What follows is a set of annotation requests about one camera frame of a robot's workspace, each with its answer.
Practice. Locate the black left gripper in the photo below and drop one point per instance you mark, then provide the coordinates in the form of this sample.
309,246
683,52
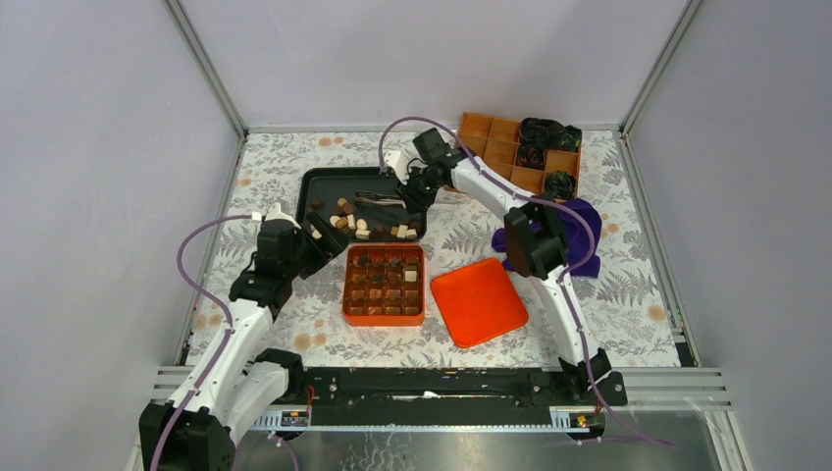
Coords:
328,245

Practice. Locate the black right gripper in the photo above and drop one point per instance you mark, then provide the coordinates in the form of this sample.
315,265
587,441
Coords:
415,203

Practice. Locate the metal tongs white handle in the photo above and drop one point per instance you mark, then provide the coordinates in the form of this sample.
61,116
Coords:
369,198

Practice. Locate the orange chocolate box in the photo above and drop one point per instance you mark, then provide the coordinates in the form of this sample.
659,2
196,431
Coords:
375,293

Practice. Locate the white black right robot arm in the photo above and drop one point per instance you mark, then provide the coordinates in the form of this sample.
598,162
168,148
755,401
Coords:
536,245

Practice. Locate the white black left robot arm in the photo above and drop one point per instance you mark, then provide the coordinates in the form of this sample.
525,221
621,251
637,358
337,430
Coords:
200,425

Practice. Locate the black chocolate tray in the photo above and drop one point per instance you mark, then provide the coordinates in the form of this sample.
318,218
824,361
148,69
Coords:
322,188

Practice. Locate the orange compartment organizer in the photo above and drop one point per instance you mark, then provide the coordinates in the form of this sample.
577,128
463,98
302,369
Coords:
495,140

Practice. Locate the orange box lid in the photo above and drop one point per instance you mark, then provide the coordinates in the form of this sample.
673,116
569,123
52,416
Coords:
478,303

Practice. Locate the purple cloth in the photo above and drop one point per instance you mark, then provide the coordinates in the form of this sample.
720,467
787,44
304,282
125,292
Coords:
577,237

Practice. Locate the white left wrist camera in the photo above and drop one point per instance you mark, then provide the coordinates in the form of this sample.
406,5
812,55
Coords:
276,212

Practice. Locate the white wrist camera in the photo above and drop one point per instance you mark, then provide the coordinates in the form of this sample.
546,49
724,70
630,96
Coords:
276,212
397,164

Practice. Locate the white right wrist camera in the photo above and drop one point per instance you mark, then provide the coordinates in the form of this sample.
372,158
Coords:
397,164

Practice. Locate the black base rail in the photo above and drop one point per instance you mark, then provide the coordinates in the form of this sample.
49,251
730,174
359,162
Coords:
437,398

